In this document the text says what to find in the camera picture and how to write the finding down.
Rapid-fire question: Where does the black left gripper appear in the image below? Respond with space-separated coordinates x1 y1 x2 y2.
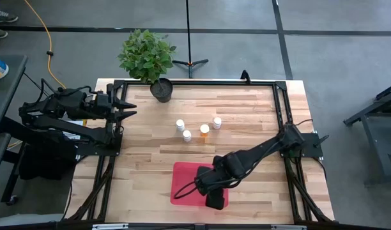
93 91 138 122

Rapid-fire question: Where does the red translucent plastic basket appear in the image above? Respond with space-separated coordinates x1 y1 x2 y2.
169 162 230 208

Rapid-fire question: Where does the white paper sheet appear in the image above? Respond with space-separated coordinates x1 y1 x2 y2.
61 119 88 141

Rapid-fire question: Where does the green potted plant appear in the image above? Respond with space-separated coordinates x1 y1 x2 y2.
117 28 178 104

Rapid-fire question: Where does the black tripod stand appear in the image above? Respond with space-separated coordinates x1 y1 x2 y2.
172 0 210 79

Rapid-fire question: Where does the black bag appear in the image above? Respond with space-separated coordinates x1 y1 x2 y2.
18 127 78 180

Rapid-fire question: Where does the dark grey side table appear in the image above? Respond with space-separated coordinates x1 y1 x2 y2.
0 54 29 205

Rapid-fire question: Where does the black clamp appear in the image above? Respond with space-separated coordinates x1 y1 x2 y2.
240 69 252 85

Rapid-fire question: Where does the black metal cart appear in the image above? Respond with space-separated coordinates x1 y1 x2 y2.
342 81 391 188

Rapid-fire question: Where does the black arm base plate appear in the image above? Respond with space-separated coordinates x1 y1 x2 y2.
280 132 324 160
75 130 123 157

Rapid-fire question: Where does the silver metal bracket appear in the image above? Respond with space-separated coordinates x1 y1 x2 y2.
270 224 308 230
91 223 130 230

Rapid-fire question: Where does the black aluminium frame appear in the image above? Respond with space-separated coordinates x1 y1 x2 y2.
66 79 336 230

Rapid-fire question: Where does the yellow extension cable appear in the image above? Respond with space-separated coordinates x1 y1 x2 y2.
22 0 68 89

